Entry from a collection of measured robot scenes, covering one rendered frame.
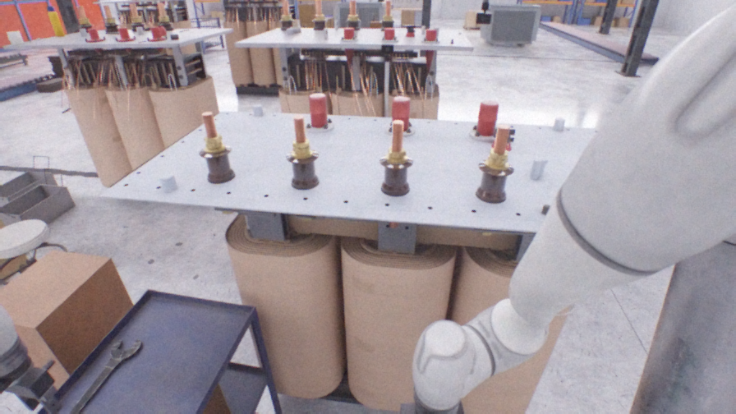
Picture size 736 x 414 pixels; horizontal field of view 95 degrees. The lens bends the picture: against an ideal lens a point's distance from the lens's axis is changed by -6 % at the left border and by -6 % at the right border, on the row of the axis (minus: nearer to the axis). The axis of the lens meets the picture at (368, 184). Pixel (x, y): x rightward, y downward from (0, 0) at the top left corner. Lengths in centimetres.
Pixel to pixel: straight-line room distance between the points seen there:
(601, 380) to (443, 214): 178
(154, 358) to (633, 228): 132
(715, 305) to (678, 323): 5
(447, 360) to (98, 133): 362
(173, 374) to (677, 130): 130
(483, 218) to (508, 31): 1250
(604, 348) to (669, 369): 216
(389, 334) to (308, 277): 38
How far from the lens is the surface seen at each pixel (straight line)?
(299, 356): 168
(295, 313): 147
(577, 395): 243
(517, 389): 174
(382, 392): 178
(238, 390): 168
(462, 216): 96
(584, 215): 31
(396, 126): 95
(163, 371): 136
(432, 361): 66
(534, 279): 39
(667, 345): 54
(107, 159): 401
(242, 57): 715
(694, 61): 28
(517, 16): 1335
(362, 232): 130
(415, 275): 122
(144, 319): 153
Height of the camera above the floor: 190
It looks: 30 degrees down
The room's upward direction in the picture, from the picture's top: straight up
